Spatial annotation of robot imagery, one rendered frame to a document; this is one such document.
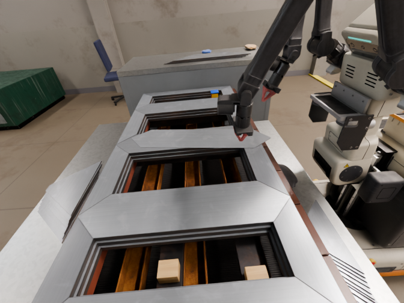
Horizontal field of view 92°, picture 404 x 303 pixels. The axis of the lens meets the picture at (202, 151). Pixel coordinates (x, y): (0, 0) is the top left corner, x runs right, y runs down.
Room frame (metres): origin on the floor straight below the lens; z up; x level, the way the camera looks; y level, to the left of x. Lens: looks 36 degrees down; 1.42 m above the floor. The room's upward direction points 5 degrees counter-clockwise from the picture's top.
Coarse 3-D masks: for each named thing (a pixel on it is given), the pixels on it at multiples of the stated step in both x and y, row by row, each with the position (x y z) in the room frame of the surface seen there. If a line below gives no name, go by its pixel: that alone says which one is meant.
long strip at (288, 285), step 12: (180, 288) 0.20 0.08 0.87; (192, 288) 0.19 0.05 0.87; (204, 288) 0.19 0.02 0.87; (216, 288) 0.19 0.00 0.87; (228, 288) 0.19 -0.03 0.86; (240, 288) 0.18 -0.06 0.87; (252, 288) 0.18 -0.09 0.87; (264, 288) 0.18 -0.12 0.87; (276, 288) 0.18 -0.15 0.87; (288, 288) 0.18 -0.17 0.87; (300, 288) 0.17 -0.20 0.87; (72, 300) 0.19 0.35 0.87; (84, 300) 0.19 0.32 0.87; (96, 300) 0.19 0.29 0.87; (108, 300) 0.18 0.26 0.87; (120, 300) 0.18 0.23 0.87; (132, 300) 0.18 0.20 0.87; (144, 300) 0.18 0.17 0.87; (156, 300) 0.18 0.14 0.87; (168, 300) 0.17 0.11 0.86; (180, 300) 0.17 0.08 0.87; (192, 300) 0.17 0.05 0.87; (204, 300) 0.17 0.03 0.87; (216, 300) 0.16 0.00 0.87; (228, 300) 0.16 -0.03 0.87; (240, 300) 0.16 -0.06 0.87; (252, 300) 0.16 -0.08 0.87; (264, 300) 0.16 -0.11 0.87; (276, 300) 0.15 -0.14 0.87; (288, 300) 0.15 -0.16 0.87; (300, 300) 0.15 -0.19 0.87; (312, 300) 0.15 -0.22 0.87; (324, 300) 0.15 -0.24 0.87
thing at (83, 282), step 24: (168, 96) 1.58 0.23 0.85; (192, 96) 1.57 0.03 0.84; (144, 120) 1.18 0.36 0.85; (120, 144) 0.89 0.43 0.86; (120, 192) 0.57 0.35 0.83; (96, 240) 0.35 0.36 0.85; (120, 240) 0.35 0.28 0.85; (144, 240) 0.35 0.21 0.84; (168, 240) 0.34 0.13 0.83; (192, 240) 0.34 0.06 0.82; (96, 264) 0.30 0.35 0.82; (288, 264) 0.23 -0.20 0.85; (168, 288) 0.20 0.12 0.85
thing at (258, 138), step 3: (255, 132) 0.88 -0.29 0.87; (258, 132) 0.88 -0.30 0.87; (252, 135) 0.85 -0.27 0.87; (255, 135) 0.85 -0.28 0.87; (258, 135) 0.85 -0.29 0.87; (261, 135) 0.84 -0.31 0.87; (252, 138) 0.82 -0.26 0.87; (255, 138) 0.82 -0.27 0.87; (258, 138) 0.82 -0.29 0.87; (261, 138) 0.82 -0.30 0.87; (264, 138) 0.81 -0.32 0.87; (255, 141) 0.80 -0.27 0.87; (258, 141) 0.79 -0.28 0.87; (261, 141) 0.79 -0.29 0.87; (264, 141) 0.79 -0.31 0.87; (255, 144) 0.77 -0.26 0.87; (258, 144) 0.77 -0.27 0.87; (255, 147) 0.75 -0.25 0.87
